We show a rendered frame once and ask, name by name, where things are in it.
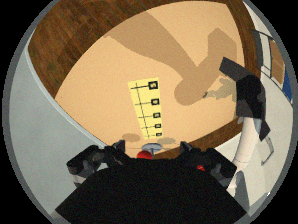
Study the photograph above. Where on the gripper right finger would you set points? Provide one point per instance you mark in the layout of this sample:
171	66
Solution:
216	163

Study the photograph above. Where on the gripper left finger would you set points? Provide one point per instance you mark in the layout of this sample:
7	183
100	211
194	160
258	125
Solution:
83	160

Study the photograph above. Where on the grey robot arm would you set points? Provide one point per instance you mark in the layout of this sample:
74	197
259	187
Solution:
272	150

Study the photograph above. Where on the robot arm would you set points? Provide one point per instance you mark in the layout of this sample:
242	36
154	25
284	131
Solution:
246	146

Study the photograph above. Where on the black stand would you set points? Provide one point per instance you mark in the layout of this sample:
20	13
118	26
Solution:
264	128

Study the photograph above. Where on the pale wooden table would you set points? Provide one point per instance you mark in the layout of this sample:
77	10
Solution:
100	100

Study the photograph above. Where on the pale yellow strip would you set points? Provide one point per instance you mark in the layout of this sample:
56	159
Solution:
141	110

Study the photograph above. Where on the blue box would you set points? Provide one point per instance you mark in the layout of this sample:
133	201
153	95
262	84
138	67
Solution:
288	85

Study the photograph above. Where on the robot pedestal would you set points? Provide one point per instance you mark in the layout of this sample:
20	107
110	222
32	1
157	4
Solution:
250	93

